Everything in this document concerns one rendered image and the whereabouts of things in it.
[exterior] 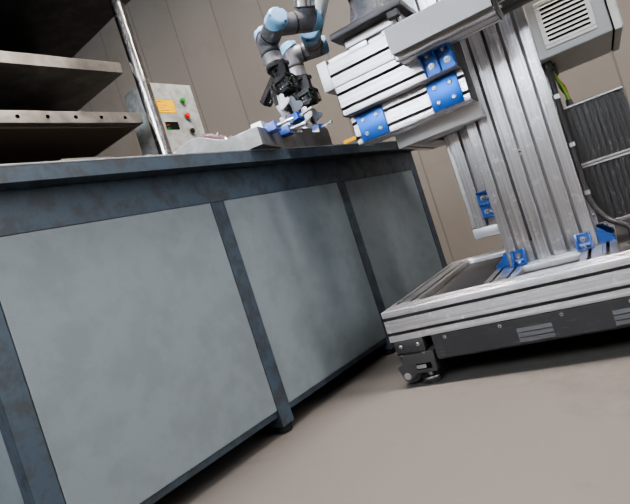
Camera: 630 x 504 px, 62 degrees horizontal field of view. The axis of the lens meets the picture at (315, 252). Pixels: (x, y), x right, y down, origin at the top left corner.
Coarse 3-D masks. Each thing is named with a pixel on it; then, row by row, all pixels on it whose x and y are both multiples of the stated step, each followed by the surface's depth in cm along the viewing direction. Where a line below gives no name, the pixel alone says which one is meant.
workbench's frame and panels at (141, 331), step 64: (0, 192) 104; (64, 192) 114; (128, 192) 126; (192, 192) 141; (256, 192) 160; (320, 192) 186; (384, 192) 221; (0, 256) 101; (64, 256) 111; (128, 256) 122; (192, 256) 136; (256, 256) 154; (320, 256) 177; (384, 256) 209; (0, 320) 98; (64, 320) 107; (128, 320) 118; (192, 320) 131; (256, 320) 148; (320, 320) 169; (0, 384) 96; (64, 384) 104; (128, 384) 115; (192, 384) 127; (256, 384) 142; (320, 384) 163; (0, 448) 100; (64, 448) 102; (128, 448) 111; (192, 448) 123
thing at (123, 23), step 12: (120, 0) 236; (120, 12) 235; (120, 24) 235; (132, 36) 237; (132, 48) 235; (132, 60) 235; (132, 72) 237; (144, 72) 237; (144, 84) 236; (144, 96) 236; (144, 108) 237; (156, 108) 237; (156, 120) 236; (156, 132) 236; (156, 144) 237; (168, 144) 237
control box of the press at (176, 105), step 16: (128, 96) 258; (160, 96) 258; (176, 96) 266; (192, 96) 274; (144, 112) 254; (160, 112) 255; (176, 112) 263; (192, 112) 271; (144, 128) 256; (176, 128) 260; (192, 128) 267; (144, 144) 258; (176, 144) 258
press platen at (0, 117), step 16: (0, 112) 191; (16, 112) 195; (32, 112) 200; (48, 112) 205; (64, 112) 210; (80, 112) 215; (96, 112) 221; (112, 112) 227; (128, 112) 234; (112, 144) 255
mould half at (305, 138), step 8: (304, 128) 191; (320, 128) 199; (296, 136) 186; (304, 136) 190; (312, 136) 194; (320, 136) 198; (328, 136) 202; (296, 144) 185; (304, 144) 189; (312, 144) 193; (320, 144) 197; (328, 144) 201
